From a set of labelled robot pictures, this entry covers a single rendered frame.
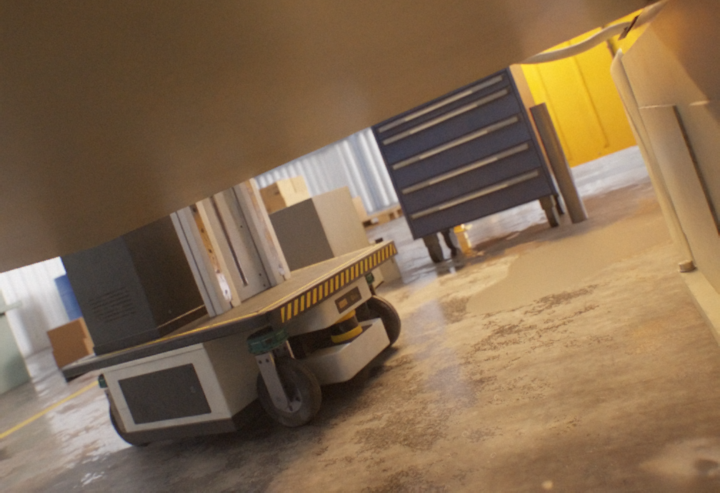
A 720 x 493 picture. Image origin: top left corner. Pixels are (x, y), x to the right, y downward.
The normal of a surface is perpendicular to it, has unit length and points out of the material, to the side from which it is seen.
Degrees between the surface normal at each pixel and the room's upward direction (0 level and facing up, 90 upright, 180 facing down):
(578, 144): 90
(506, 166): 90
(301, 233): 90
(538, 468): 0
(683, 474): 0
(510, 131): 90
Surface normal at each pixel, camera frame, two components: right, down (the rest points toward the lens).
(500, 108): -0.42, 0.18
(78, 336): 0.09, -0.01
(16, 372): 0.86, -0.33
